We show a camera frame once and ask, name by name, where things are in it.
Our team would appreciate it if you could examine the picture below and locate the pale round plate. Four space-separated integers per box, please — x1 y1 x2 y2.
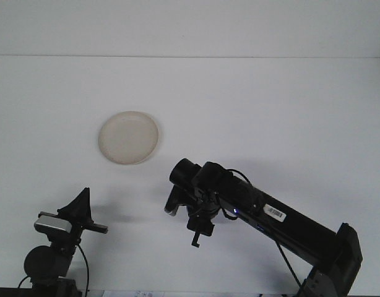
97 110 160 166

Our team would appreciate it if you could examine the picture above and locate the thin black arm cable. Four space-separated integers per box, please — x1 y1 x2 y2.
17 275 33 290

